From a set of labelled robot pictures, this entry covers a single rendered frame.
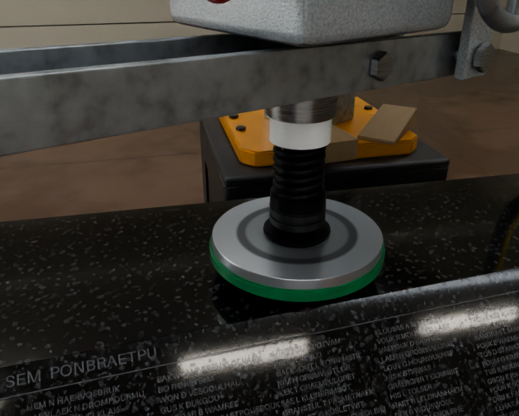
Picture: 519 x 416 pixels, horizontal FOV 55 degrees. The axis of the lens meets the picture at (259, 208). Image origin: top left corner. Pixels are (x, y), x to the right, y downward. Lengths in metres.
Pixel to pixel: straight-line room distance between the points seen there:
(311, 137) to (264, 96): 0.11
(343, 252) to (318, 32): 0.27
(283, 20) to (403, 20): 0.12
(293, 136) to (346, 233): 0.16
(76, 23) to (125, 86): 6.26
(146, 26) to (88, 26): 0.67
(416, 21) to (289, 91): 0.13
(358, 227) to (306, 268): 0.12
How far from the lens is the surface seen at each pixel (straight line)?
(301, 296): 0.55
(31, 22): 6.71
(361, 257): 0.58
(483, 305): 0.70
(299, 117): 0.53
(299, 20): 0.41
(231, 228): 0.63
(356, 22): 0.44
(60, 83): 0.36
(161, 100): 0.39
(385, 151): 1.35
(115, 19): 6.60
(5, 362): 0.58
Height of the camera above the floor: 1.21
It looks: 27 degrees down
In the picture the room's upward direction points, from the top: straight up
